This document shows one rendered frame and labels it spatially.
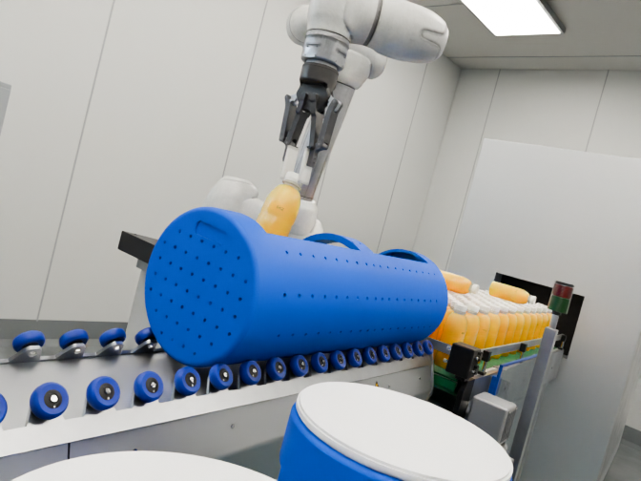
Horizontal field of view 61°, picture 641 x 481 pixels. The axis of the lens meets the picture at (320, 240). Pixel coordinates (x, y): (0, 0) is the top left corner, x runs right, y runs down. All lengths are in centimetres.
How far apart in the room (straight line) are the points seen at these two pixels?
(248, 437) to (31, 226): 296
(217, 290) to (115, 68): 309
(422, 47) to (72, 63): 292
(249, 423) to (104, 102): 311
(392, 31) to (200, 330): 68
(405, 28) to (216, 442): 84
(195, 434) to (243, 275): 26
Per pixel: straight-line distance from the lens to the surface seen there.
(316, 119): 109
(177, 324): 101
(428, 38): 117
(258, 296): 89
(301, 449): 66
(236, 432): 100
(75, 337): 99
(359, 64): 168
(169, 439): 90
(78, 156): 385
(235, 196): 169
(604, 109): 619
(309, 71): 111
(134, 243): 177
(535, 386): 201
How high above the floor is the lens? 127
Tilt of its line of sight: 2 degrees down
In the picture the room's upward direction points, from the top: 15 degrees clockwise
